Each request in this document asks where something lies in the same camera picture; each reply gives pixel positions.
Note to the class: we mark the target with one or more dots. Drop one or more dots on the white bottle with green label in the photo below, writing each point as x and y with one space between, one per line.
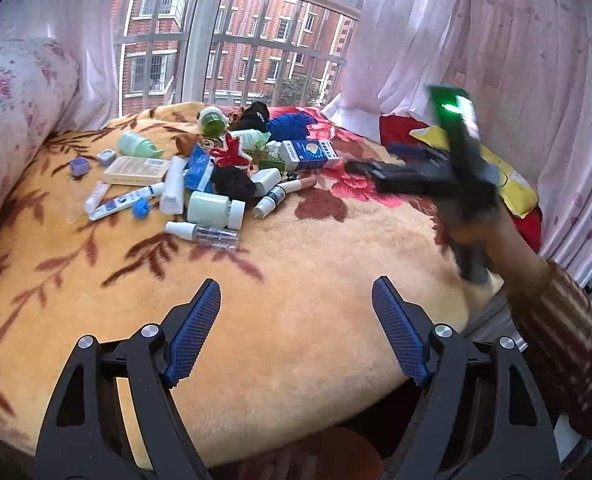
248 138

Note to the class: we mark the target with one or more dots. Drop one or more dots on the beige cardboard box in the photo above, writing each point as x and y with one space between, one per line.
136 170

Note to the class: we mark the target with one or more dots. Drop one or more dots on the black cloth with white print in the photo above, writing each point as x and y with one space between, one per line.
253 114

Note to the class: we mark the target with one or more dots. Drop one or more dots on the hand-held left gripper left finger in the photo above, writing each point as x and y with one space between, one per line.
191 340

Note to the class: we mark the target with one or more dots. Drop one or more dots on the brown sock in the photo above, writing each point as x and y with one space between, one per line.
188 142

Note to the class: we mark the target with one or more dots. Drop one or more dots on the blue cloth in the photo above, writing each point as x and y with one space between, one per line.
291 125

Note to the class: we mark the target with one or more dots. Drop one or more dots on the mint green bottle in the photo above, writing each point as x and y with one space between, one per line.
136 145

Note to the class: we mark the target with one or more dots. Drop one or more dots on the plain white tube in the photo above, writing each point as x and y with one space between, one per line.
173 190

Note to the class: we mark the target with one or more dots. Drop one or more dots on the small white box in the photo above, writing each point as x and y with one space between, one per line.
267 180

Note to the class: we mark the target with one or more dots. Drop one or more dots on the white tube with blue label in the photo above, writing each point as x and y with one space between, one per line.
121 204

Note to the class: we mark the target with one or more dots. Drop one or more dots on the white pink floral pillow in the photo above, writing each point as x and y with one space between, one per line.
16 125

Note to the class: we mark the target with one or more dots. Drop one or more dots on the pale green jar white lid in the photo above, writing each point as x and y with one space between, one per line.
211 210

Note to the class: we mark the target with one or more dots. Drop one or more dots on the tan cosmetic tube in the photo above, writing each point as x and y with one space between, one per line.
301 185

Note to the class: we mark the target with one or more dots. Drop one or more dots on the green jar with white lid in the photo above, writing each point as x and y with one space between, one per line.
212 122

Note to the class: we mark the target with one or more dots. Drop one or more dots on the person's right hand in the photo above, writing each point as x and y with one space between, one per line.
495 232

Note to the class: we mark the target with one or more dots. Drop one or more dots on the yellow floral blanket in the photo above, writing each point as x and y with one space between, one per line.
301 270

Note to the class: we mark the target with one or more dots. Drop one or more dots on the red cloth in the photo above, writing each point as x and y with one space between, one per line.
395 130

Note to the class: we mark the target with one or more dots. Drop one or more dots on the clear spray bottle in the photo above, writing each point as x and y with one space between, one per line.
206 235

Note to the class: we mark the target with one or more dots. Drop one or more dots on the yellow printed cushion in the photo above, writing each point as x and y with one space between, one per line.
515 190

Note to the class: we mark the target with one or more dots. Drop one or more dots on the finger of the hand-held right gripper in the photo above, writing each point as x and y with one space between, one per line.
400 178
415 151

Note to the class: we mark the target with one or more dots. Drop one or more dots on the purple cap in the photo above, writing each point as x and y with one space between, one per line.
79 166

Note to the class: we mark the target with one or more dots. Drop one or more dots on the sheer white curtain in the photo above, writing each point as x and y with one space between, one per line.
71 20

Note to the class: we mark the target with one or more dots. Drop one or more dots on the small white dropper bottle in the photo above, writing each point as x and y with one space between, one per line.
271 202

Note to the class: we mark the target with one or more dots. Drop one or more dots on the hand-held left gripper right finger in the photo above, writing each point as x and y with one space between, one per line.
400 335

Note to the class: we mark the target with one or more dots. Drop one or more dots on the plain black cloth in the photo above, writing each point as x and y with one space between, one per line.
233 185

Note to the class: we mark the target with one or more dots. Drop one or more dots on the sheer pink-flowered curtain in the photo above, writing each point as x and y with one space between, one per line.
505 45

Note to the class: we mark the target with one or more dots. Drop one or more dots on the person's right forearm striped sleeve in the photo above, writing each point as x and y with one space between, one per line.
565 330

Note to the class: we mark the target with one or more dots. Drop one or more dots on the small white tube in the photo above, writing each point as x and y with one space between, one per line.
96 197

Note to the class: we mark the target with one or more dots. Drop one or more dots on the blue and white carton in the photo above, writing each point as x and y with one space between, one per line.
308 156

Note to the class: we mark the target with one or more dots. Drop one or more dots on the white window frame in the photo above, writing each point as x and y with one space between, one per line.
203 40

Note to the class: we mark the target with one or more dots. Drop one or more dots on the small grey-blue cap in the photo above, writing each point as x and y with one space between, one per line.
107 156

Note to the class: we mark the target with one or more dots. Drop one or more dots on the small green container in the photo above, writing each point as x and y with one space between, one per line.
271 163

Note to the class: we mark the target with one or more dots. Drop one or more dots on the blue plastic packet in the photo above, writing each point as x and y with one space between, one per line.
198 167

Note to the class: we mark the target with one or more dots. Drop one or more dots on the blue bottle cap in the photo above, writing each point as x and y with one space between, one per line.
141 209

